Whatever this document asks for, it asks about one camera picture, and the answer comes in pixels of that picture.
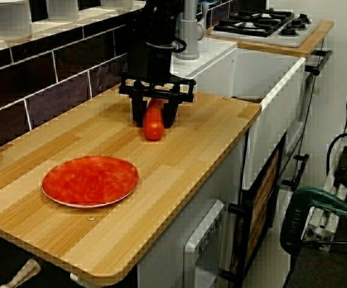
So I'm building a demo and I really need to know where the toy gas stove top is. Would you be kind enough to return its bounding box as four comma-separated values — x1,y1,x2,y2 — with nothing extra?
209,7,322,48

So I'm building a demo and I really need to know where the white lidded plastic container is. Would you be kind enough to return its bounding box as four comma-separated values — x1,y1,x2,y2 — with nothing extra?
0,0,33,41
46,0,80,23
99,0,135,10

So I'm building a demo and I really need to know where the red round plate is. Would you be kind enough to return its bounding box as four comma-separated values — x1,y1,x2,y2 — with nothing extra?
41,155,140,209

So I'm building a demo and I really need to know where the red toy sausage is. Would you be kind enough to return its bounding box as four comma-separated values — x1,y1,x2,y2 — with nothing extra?
143,98,165,142

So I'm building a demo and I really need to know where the white toy dishwasher door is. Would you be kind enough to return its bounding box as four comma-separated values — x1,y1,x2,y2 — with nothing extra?
182,199,227,288

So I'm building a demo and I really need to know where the black tile backsplash panel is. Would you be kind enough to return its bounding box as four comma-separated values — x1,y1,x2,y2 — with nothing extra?
0,0,147,178

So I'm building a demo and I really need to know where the white toy kitchen cabinet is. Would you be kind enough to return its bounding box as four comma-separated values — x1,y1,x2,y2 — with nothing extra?
136,47,331,288

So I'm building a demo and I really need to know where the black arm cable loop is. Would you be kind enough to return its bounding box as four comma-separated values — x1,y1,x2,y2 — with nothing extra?
172,37,188,54

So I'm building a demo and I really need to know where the aluminium frame rail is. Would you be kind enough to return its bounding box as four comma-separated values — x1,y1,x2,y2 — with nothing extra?
304,167,347,251

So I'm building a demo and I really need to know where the black bar handle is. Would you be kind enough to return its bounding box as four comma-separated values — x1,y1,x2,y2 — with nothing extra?
304,49,333,76
282,154,310,190

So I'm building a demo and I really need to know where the grey toy faucet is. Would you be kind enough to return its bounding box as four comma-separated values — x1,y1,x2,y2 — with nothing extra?
175,0,207,60

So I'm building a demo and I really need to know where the wood look oven door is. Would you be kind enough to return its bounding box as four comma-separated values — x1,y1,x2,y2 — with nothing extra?
228,136,288,283

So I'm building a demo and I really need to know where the white toy sink with drainboard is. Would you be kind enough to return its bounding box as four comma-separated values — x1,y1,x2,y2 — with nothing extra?
172,37,307,106

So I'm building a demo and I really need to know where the white knob handle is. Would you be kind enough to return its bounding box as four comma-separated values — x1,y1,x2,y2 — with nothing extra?
0,258,41,288

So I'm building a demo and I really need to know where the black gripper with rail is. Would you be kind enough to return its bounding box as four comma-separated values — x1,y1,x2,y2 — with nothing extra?
118,40,197,129

